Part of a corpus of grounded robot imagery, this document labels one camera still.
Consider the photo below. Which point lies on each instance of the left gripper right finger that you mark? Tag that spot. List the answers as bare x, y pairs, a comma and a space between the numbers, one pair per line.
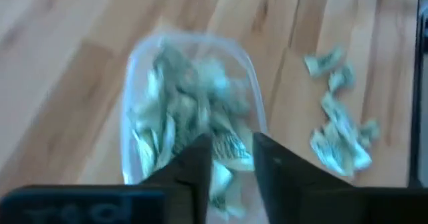
317, 204

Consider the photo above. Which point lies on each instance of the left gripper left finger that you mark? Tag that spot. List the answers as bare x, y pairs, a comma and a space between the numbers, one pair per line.
167, 200

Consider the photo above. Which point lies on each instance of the banknotes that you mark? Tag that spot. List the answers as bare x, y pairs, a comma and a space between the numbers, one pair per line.
337, 153

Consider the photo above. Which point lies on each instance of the paper wrappers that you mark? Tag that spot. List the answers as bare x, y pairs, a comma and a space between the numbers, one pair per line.
230, 150
369, 130

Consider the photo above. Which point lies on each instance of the clear plastic bin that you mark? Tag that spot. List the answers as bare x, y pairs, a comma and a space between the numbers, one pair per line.
133, 83

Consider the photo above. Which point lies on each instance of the black aluminium table frame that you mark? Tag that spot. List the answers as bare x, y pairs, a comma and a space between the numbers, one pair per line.
419, 83

